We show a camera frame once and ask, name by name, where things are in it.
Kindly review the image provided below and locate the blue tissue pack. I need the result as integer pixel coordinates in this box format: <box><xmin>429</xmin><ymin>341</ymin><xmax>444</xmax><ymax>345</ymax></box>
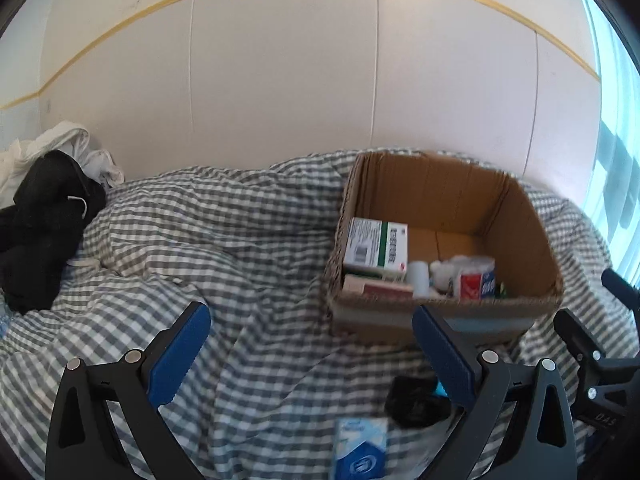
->
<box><xmin>332</xmin><ymin>417</ymin><xmax>389</xmax><ymax>480</ymax></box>

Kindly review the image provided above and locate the grey checked blanket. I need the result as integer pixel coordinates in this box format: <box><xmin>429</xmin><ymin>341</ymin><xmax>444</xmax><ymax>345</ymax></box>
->
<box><xmin>0</xmin><ymin>149</ymin><xmax>616</xmax><ymax>480</ymax></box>

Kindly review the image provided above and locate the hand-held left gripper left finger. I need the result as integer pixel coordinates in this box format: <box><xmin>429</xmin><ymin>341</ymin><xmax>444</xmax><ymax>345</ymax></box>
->
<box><xmin>45</xmin><ymin>301</ymin><xmax>212</xmax><ymax>480</ymax></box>

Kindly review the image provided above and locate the white plastic bottle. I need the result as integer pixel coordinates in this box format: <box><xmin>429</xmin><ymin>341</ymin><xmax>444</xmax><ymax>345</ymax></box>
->
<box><xmin>407</xmin><ymin>260</ymin><xmax>432</xmax><ymax>297</ymax></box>

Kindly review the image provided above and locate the white cloth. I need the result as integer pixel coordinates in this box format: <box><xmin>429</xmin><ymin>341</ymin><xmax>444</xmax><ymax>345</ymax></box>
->
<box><xmin>0</xmin><ymin>121</ymin><xmax>125</xmax><ymax>211</ymax></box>

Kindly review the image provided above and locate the brown cardboard box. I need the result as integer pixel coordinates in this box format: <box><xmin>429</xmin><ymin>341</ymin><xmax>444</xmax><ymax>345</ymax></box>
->
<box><xmin>325</xmin><ymin>150</ymin><xmax>565</xmax><ymax>346</ymax></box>

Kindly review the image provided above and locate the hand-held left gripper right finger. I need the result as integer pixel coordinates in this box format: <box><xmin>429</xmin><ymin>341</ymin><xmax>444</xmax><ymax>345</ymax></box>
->
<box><xmin>411</xmin><ymin>304</ymin><xmax>588</xmax><ymax>480</ymax></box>

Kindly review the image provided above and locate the red blue white packet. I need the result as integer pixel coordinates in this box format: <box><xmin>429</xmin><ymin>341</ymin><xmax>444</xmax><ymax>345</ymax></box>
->
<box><xmin>452</xmin><ymin>255</ymin><xmax>497</xmax><ymax>302</ymax></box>

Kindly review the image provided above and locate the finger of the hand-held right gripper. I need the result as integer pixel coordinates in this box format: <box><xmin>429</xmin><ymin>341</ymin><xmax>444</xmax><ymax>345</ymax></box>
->
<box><xmin>554</xmin><ymin>308</ymin><xmax>608</xmax><ymax>367</ymax></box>
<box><xmin>601</xmin><ymin>268</ymin><xmax>640</xmax><ymax>312</ymax></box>

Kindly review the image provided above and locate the black cloth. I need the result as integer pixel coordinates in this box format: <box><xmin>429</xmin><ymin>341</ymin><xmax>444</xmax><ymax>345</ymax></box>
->
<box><xmin>0</xmin><ymin>150</ymin><xmax>107</xmax><ymax>313</ymax></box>

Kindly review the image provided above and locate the red and white small box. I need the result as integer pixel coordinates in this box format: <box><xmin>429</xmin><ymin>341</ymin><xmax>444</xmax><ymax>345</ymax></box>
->
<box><xmin>342</xmin><ymin>274</ymin><xmax>415</xmax><ymax>300</ymax></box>

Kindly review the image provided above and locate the pale blue curtain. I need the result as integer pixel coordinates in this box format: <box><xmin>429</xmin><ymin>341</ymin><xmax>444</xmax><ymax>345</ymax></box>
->
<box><xmin>575</xmin><ymin>0</ymin><xmax>640</xmax><ymax>291</ymax></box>

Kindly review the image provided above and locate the green and white medicine box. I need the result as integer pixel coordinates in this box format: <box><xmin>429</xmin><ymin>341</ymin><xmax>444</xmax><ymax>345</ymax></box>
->
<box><xmin>343</xmin><ymin>217</ymin><xmax>408</xmax><ymax>281</ymax></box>

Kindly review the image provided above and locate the black plastic bag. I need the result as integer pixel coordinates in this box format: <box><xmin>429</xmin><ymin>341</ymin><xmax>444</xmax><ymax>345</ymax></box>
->
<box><xmin>385</xmin><ymin>374</ymin><xmax>453</xmax><ymax>429</ymax></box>

